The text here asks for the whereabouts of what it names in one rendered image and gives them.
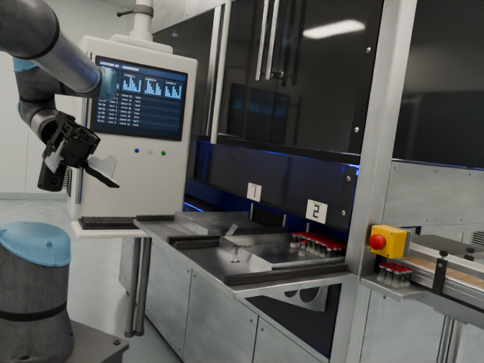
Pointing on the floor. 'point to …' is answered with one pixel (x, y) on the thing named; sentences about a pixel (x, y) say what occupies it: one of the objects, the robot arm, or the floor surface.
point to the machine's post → (373, 174)
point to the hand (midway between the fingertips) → (88, 183)
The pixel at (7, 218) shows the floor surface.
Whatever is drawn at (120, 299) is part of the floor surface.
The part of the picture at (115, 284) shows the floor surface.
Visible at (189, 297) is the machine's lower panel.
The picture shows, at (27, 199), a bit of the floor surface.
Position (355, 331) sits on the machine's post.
